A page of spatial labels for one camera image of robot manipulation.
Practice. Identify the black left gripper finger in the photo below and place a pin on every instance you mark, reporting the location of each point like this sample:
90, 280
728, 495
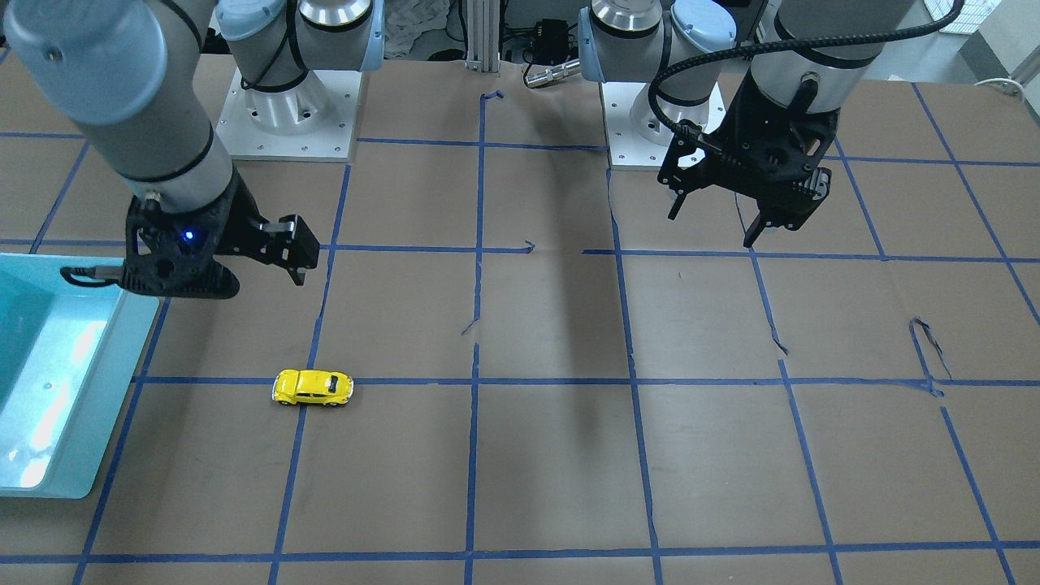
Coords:
680, 190
766, 218

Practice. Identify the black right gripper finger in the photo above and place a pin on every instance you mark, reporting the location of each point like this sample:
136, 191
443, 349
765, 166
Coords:
288, 243

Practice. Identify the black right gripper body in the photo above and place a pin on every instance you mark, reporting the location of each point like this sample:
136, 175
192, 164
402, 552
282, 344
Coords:
233, 221

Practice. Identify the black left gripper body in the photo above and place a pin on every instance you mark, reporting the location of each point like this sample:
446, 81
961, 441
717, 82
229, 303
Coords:
734, 134

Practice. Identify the yellow toy beetle car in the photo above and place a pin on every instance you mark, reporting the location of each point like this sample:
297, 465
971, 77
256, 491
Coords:
312, 387

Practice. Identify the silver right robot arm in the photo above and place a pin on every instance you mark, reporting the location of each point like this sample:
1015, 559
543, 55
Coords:
122, 72

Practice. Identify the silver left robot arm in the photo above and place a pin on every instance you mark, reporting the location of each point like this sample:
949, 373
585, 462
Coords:
680, 52

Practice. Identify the light blue plastic bin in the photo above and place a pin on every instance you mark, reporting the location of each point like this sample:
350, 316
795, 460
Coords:
67, 358

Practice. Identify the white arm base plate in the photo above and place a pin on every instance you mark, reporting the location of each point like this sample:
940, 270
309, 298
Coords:
637, 139
314, 122

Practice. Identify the aluminium frame post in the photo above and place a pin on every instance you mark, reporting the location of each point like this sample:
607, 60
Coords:
483, 35

